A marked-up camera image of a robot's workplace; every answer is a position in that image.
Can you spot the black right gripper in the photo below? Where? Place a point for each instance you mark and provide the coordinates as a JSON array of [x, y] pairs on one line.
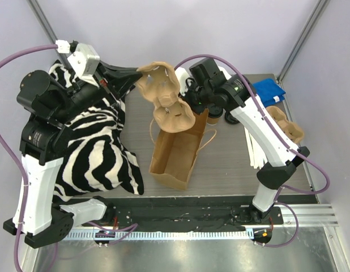
[[192, 92]]

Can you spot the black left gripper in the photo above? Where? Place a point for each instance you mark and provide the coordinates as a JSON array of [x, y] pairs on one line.
[[106, 82]]

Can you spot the brown paper coffee cup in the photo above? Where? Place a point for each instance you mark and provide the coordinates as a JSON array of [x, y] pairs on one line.
[[214, 114]]

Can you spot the brown pulp cup carrier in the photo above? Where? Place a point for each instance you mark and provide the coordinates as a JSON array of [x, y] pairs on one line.
[[160, 86]]

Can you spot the brown paper bag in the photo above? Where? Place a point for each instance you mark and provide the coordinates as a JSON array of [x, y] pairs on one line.
[[174, 154]]

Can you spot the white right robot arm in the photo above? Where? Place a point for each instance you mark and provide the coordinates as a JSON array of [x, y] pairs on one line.
[[208, 85]]

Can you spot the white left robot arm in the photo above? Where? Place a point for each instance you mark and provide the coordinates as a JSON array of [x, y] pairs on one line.
[[43, 143]]

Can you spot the black spare cup lid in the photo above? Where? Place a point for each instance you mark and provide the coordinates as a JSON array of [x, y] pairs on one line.
[[230, 119]]

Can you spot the blue folded cloth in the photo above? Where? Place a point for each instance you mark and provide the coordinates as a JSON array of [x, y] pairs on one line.
[[269, 92]]

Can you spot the zebra striped pillow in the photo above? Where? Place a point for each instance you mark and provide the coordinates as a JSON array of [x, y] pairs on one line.
[[95, 160]]

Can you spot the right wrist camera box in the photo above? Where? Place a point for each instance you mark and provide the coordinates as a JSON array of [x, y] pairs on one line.
[[182, 76]]

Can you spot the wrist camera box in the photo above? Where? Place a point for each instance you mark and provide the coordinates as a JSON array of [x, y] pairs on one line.
[[182, 76], [84, 61]]

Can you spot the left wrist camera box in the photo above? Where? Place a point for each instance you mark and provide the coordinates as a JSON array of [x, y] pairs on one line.
[[84, 61]]

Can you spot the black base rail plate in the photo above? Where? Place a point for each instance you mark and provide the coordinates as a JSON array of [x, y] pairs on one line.
[[189, 214]]

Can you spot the slotted cable duct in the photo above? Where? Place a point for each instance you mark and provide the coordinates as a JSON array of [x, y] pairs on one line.
[[99, 235]]

